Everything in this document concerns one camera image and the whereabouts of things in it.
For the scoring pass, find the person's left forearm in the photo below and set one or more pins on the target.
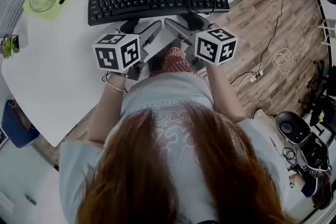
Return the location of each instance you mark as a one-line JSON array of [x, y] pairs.
[[107, 112]]

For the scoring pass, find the black round bin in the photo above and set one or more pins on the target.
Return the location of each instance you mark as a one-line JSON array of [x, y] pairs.
[[292, 127]]

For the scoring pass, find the person with head camera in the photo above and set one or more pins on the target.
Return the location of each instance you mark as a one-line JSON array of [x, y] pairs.
[[162, 91]]

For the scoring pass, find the white table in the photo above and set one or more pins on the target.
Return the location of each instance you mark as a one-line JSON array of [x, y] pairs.
[[65, 86]]

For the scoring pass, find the blue chair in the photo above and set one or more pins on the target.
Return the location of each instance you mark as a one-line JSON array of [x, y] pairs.
[[15, 136]]

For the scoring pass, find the red checkered skirt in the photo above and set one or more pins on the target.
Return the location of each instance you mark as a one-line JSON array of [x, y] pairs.
[[176, 63]]

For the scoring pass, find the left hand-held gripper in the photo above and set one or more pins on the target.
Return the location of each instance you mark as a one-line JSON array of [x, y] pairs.
[[115, 52]]

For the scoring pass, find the white power strip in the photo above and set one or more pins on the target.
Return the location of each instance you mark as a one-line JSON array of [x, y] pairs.
[[256, 76]]

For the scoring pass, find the person's right forearm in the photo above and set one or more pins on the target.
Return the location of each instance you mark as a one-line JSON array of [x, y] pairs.
[[225, 97]]

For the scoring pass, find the small potted green plant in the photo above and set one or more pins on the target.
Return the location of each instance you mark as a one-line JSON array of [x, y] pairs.
[[10, 46]]

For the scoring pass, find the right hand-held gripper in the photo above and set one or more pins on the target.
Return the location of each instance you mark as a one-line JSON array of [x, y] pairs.
[[210, 47]]

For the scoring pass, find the brown bag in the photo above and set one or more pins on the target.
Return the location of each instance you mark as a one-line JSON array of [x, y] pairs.
[[19, 115]]

